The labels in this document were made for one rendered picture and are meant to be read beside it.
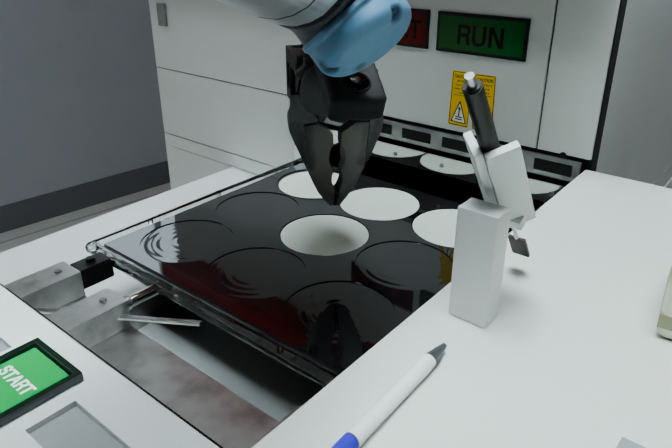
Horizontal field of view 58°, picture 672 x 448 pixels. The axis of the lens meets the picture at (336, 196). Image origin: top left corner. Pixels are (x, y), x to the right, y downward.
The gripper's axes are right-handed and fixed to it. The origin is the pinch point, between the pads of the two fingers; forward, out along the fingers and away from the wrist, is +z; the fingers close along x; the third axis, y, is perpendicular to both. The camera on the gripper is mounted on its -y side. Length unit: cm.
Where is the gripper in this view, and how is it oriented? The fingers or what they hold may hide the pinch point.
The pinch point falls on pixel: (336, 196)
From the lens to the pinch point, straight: 60.7
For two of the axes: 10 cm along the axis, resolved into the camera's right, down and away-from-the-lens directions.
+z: 0.0, 9.2, 4.0
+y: -2.4, -3.9, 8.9
